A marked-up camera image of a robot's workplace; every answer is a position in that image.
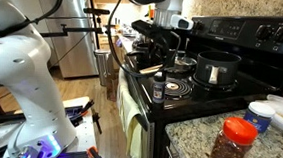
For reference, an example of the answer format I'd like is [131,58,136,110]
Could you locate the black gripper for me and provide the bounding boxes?
[148,29,183,76]

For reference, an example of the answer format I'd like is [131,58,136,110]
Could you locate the small grey bottle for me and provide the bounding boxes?
[151,71,167,105]

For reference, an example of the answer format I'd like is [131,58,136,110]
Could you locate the tan wooden spatula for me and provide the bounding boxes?
[142,62,166,74]

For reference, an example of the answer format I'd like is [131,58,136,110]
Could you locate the pale wooden spatula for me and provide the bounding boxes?
[138,64,163,76]

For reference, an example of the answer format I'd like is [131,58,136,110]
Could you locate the small metal pan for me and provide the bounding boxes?
[166,54,198,76]

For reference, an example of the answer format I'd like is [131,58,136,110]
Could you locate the coil burner with brass centre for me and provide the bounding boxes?
[162,77,195,103]

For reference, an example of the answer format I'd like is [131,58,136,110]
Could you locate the coil burner under pot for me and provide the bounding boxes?
[190,73,240,95]

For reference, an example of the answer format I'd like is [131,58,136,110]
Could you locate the front stove burner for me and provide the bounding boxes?
[193,49,243,88]

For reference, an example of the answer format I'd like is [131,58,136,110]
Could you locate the black electric stove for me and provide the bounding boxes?
[117,4,283,158]

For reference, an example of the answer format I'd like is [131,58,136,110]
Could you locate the metal trash can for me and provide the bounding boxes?
[91,49,113,88]

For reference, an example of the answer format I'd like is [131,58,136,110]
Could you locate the pale yellow towel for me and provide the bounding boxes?
[112,68,154,158]

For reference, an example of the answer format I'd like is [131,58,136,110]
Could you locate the stainless steel refrigerator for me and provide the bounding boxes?
[27,0,105,82]

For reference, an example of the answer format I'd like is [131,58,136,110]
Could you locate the red lid spice jar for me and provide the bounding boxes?
[207,114,260,158]

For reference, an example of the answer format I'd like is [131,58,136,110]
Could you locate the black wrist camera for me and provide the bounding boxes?
[130,18,167,37]

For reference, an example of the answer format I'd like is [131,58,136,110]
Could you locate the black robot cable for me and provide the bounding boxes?
[103,0,175,81]
[0,0,65,44]

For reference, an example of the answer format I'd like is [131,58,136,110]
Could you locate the black camera stand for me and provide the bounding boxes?
[38,0,113,51]

